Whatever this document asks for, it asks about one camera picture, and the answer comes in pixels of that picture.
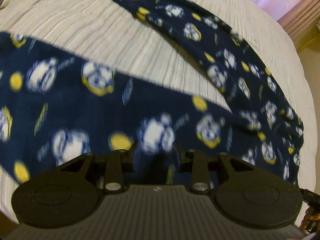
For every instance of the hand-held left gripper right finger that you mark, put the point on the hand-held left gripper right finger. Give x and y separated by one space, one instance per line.
180 160

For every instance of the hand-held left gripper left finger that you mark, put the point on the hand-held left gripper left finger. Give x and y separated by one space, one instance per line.
130 158

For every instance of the navy printed fleece pants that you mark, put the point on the navy printed fleece pants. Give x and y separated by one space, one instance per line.
75 110

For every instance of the bed with striped white cover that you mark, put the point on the bed with striped white cover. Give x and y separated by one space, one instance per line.
100 30

